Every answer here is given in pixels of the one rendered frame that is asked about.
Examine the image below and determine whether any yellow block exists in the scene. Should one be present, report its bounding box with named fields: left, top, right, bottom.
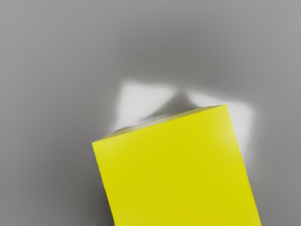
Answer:
left=91, top=104, right=262, bottom=226

